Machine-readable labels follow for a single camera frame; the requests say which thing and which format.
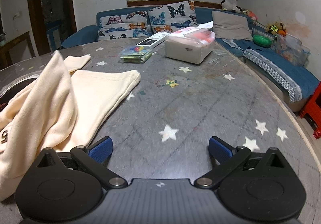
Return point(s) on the right butterfly pillow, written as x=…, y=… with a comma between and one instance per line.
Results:
x=172, y=17

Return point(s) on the panda plush toy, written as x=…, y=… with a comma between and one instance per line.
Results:
x=227, y=6

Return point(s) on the white remote control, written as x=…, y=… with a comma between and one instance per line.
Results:
x=153, y=40

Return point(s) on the grey cushion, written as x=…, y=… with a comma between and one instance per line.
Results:
x=230, y=26

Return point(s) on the green round toy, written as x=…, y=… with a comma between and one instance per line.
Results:
x=262, y=41

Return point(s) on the cream sweatshirt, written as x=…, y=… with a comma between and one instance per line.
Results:
x=63, y=108

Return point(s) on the clear storage bin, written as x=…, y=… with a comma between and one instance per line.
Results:
x=292, y=49

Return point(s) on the white tissue box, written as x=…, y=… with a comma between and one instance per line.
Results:
x=191, y=44

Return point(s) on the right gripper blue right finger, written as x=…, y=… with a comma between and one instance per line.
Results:
x=230, y=160

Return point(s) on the left butterfly pillow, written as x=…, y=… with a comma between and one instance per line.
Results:
x=134, y=24

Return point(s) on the red plastic stool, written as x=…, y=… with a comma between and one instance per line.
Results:
x=312, y=109

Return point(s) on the black induction cooktop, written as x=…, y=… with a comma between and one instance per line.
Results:
x=9, y=91

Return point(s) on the yellow plush toys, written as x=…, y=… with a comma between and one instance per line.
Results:
x=277, y=28

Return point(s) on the blue corner sofa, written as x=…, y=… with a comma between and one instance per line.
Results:
x=294, y=84

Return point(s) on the butterfly pillow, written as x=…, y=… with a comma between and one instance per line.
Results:
x=134, y=24
x=172, y=17

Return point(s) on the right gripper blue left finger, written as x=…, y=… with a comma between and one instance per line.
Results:
x=90, y=160

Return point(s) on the clear plastic toy box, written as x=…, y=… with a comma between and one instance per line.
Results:
x=135, y=54

